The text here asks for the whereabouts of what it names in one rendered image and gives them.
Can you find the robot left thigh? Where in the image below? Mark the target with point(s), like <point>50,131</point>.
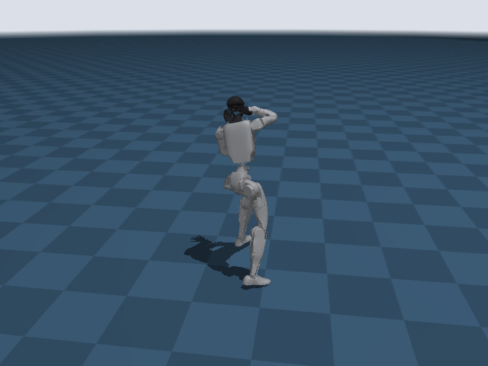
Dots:
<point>246,201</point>

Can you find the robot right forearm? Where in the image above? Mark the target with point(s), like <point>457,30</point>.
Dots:
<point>261,112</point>

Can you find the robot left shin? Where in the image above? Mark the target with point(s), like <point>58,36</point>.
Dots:
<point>244,217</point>

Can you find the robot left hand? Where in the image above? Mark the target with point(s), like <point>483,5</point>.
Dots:
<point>227,116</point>

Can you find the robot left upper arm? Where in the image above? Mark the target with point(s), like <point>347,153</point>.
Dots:
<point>221,141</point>

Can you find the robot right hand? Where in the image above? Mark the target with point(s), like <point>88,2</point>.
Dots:
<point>239,109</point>

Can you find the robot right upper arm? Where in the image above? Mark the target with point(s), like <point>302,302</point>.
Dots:
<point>259,123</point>

